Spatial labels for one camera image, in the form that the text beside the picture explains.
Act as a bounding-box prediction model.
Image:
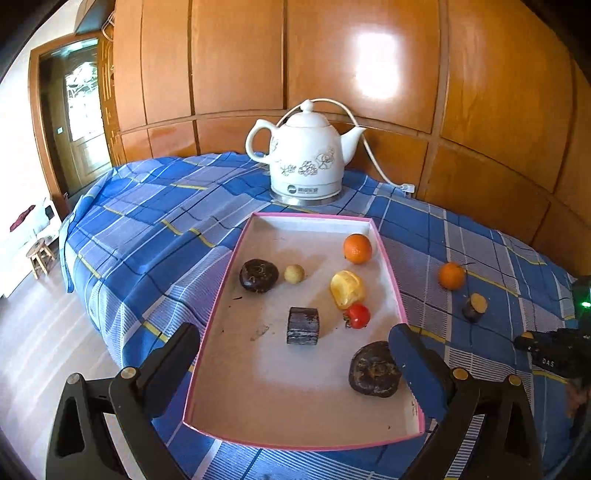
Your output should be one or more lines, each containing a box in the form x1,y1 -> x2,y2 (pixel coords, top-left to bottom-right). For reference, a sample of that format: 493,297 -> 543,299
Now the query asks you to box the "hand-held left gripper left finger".
46,322 -> 201,480

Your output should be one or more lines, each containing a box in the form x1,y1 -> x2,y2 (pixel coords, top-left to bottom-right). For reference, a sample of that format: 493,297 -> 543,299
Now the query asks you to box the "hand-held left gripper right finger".
388,323 -> 543,480

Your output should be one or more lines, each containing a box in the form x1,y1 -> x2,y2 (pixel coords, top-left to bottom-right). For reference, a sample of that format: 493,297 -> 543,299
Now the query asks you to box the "dark round water chestnut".
348,340 -> 403,398
239,258 -> 279,294

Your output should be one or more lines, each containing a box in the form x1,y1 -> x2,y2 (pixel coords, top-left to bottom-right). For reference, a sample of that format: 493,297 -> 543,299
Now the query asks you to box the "small red tomato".
344,303 -> 371,330

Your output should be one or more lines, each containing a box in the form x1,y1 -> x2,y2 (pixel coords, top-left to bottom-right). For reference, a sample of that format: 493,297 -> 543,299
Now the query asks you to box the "yellow fruit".
329,270 -> 366,310

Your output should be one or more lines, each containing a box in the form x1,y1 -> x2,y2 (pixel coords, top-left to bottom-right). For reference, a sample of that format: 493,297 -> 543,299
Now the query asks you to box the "pink-rimmed white tray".
182,211 -> 426,450

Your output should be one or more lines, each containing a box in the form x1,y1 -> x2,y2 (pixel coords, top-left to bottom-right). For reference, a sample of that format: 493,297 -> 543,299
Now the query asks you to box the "dark cut sugarcane piece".
286,306 -> 320,345
462,294 -> 488,322

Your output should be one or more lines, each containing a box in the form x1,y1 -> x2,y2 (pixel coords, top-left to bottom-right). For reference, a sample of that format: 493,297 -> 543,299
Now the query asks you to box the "orange with stem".
438,261 -> 466,291

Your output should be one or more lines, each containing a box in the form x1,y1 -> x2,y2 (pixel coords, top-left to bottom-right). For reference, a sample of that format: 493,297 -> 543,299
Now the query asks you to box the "blue plaid tablecloth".
60,152 -> 591,480

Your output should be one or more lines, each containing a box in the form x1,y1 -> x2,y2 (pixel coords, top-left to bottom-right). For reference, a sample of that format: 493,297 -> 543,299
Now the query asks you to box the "small wooden stool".
25,240 -> 57,278

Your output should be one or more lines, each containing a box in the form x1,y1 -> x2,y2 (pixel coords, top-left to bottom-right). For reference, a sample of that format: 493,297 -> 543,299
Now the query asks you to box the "white low cabinet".
0,198 -> 63,298

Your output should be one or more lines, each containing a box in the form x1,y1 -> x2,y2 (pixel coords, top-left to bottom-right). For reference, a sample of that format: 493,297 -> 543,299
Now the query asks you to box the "silver kettle base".
270,187 -> 342,206

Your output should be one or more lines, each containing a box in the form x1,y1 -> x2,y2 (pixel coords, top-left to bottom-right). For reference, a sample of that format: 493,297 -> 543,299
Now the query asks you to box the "dark red cloth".
10,205 -> 36,232

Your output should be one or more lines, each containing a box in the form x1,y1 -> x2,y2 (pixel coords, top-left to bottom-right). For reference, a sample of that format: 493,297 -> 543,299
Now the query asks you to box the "white ceramic electric kettle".
245,99 -> 367,197

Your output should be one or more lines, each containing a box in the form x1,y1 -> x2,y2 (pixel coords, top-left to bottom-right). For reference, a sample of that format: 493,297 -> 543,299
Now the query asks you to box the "wooden door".
28,37 -> 116,204

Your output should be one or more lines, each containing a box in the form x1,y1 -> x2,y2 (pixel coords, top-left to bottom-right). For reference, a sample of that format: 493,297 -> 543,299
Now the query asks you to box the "white power cable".
277,98 -> 407,188

